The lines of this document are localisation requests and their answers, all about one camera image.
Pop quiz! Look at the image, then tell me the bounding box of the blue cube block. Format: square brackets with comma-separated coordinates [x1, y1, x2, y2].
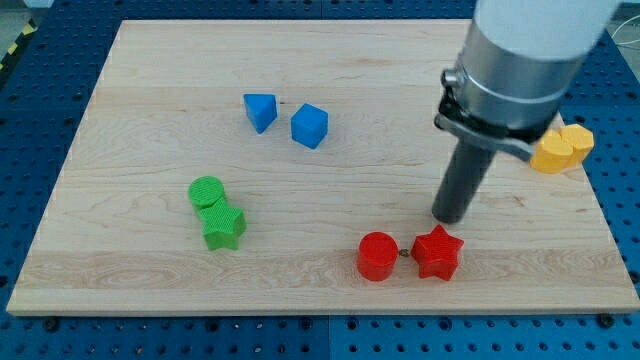
[291, 103, 329, 149]

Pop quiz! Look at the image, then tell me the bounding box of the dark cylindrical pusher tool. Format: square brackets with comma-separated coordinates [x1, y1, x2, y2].
[432, 140, 495, 224]

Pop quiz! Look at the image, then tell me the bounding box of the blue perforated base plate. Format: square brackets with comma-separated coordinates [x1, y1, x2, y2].
[1, 1, 639, 359]

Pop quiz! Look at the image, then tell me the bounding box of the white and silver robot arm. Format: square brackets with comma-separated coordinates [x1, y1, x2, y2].
[434, 0, 620, 162]

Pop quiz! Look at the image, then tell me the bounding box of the red cylinder block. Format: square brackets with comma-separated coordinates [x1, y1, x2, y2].
[357, 232, 399, 281]

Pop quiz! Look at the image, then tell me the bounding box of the yellow hexagon block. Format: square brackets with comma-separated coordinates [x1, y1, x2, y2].
[560, 124, 595, 167]

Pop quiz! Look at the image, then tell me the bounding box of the light wooden board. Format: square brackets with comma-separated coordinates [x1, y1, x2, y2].
[7, 20, 639, 316]

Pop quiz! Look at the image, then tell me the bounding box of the green cylinder block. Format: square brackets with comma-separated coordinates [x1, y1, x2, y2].
[187, 176, 226, 212]

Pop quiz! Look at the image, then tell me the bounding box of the yellow heart block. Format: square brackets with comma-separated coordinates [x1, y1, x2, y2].
[529, 129, 574, 174]

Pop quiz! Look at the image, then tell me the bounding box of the black yellow hazard tape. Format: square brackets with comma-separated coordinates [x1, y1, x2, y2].
[1, 18, 38, 74]

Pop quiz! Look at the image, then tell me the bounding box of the green star block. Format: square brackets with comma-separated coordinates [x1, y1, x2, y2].
[197, 198, 247, 251]

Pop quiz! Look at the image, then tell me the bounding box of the blue triangular prism block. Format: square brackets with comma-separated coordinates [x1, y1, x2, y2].
[243, 94, 278, 134]

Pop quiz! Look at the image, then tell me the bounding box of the red star block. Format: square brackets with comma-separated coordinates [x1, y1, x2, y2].
[410, 225, 464, 281]

